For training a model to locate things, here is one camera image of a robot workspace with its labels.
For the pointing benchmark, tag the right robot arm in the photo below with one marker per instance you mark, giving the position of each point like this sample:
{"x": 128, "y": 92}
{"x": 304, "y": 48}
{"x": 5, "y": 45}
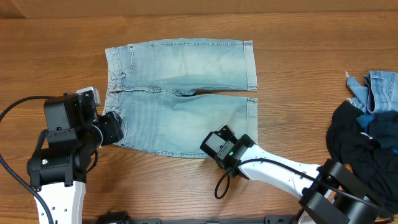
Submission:
{"x": 330, "y": 193}

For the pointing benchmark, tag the black garment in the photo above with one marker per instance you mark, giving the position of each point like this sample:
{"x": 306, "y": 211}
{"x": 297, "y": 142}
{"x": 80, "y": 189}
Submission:
{"x": 372, "y": 163}

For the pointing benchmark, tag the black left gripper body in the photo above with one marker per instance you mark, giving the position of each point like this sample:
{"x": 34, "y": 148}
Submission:
{"x": 110, "y": 128}

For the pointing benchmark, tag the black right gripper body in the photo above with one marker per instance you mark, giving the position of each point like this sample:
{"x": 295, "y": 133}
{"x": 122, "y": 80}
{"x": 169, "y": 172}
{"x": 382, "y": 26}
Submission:
{"x": 224, "y": 132}

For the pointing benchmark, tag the light blue denim shorts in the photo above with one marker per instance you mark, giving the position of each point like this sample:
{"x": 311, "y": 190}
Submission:
{"x": 170, "y": 94}

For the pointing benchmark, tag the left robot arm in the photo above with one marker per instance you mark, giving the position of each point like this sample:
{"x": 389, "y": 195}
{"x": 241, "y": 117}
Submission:
{"x": 75, "y": 131}

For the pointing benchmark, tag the blue denim garment pile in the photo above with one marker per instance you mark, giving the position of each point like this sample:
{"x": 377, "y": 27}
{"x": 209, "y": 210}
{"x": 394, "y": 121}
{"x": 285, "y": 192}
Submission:
{"x": 378, "y": 95}

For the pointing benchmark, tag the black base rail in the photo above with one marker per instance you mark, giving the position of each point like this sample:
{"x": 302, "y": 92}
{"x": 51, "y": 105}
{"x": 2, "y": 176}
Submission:
{"x": 124, "y": 218}

